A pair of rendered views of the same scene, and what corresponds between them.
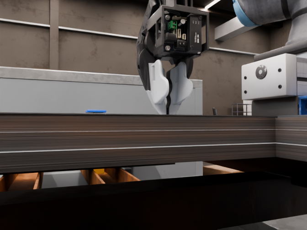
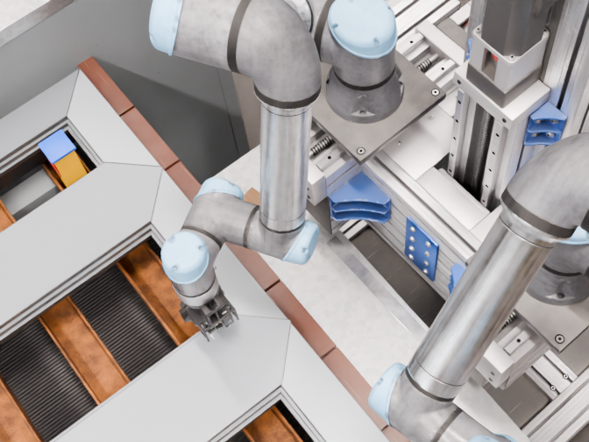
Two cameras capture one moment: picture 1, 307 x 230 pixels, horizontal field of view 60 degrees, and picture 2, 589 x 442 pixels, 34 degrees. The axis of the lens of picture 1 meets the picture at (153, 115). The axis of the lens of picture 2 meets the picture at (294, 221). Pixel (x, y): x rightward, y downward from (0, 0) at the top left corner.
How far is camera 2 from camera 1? 1.78 m
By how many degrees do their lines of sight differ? 65
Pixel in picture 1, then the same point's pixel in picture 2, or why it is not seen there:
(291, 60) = (319, 183)
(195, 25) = (227, 318)
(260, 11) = not seen: hidden behind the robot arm
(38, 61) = not seen: outside the picture
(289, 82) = (318, 196)
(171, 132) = (236, 425)
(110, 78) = (24, 24)
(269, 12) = not seen: hidden behind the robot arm
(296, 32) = (335, 97)
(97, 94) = (12, 57)
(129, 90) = (63, 16)
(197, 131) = (246, 418)
